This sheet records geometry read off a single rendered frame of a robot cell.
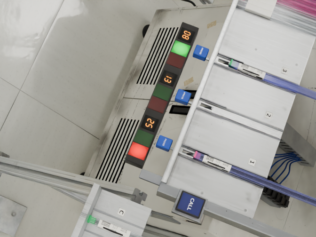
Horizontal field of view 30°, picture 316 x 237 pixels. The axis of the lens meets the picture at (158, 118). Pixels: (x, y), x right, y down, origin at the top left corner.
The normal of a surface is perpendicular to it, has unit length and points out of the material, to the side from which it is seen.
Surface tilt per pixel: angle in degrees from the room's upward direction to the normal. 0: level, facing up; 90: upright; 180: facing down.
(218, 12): 90
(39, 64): 0
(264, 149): 46
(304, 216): 0
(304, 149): 0
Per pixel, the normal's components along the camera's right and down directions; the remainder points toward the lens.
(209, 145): 0.04, -0.27
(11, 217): 0.69, 0.07
